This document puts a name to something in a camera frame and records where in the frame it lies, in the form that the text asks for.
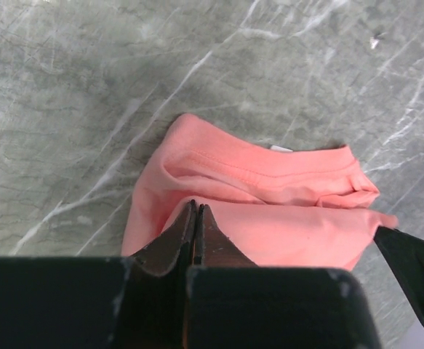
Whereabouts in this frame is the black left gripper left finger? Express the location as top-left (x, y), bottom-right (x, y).
top-left (0, 201), bottom-right (196, 348)

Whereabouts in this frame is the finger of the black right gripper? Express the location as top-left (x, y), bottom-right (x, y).
top-left (374, 227), bottom-right (424, 328)

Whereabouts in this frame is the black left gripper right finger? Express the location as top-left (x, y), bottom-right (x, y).
top-left (185, 205), bottom-right (381, 348)

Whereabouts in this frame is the salmon pink t-shirt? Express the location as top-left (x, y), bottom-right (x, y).
top-left (121, 114), bottom-right (398, 270)

